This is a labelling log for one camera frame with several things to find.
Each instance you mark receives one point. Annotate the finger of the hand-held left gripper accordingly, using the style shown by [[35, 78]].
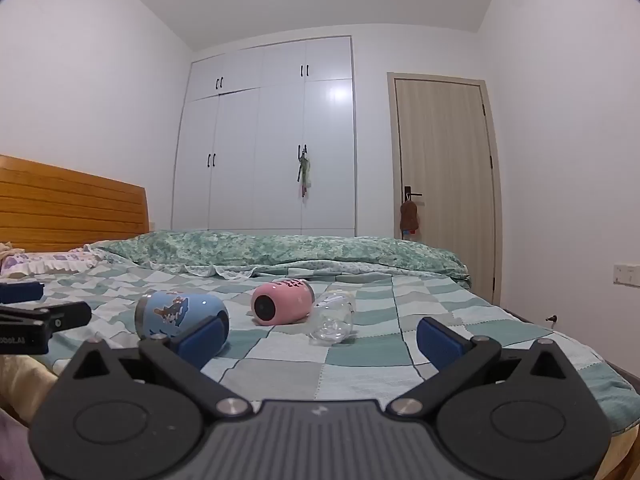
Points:
[[60, 317], [20, 292]]

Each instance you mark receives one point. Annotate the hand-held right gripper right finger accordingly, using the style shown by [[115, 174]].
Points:
[[440, 345]]

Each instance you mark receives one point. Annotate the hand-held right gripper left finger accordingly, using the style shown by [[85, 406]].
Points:
[[202, 342]]

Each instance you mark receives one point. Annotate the blue cartoon print cup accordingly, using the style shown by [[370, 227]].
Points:
[[172, 316]]

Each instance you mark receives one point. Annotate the pink cup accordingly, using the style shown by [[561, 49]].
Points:
[[280, 302]]

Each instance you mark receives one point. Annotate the clear glass cup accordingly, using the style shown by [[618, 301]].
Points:
[[334, 317]]

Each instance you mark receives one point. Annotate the purple print pillow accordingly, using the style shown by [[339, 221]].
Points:
[[40, 262]]

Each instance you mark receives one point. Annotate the yellow blanket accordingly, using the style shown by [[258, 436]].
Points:
[[20, 385]]

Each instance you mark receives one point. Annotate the beige cloth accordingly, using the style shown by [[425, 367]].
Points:
[[7, 250]]

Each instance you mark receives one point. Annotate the checkered bed sheet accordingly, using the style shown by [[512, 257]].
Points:
[[350, 355]]

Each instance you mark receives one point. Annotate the wooden headboard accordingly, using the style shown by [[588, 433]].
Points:
[[65, 200]]

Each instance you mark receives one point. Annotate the purple cloth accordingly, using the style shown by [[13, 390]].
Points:
[[12, 450]]

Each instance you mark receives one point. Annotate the brown plush toy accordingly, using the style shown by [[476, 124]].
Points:
[[409, 216]]

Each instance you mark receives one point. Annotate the green floral quilt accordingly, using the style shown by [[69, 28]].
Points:
[[300, 250]]

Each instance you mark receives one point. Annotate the light wooden door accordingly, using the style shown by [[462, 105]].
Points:
[[445, 170]]

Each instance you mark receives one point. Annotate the green hanging ornament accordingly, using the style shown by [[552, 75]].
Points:
[[304, 170]]

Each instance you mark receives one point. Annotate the white wardrobe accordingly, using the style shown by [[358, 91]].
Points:
[[260, 150]]

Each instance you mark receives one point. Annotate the white wall socket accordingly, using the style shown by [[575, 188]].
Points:
[[628, 275]]

